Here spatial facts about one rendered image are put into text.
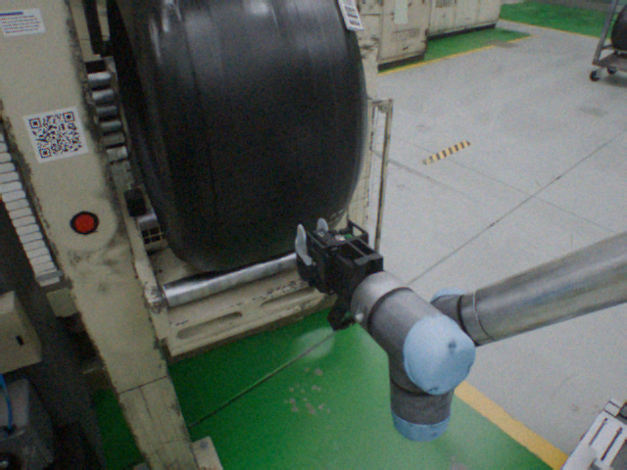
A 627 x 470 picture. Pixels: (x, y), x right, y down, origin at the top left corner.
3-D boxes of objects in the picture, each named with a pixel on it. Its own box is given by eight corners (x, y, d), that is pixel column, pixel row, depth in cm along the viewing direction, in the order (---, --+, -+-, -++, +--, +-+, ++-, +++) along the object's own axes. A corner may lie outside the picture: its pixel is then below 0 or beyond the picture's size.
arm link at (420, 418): (462, 388, 63) (466, 331, 58) (442, 455, 55) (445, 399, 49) (409, 375, 67) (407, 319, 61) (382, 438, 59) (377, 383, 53)
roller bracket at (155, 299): (159, 342, 82) (147, 303, 76) (122, 230, 111) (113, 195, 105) (176, 336, 83) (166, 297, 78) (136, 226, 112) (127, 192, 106)
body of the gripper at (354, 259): (348, 215, 68) (398, 253, 58) (350, 266, 72) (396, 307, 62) (300, 230, 65) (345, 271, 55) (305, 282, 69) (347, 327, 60)
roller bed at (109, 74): (62, 205, 111) (22, 86, 93) (59, 179, 121) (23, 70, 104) (140, 185, 118) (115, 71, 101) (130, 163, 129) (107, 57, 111)
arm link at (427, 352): (423, 415, 48) (423, 360, 44) (367, 354, 57) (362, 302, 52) (478, 381, 51) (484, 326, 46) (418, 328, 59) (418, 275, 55)
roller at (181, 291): (154, 282, 83) (157, 293, 87) (162, 304, 82) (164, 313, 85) (323, 230, 97) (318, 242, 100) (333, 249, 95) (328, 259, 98)
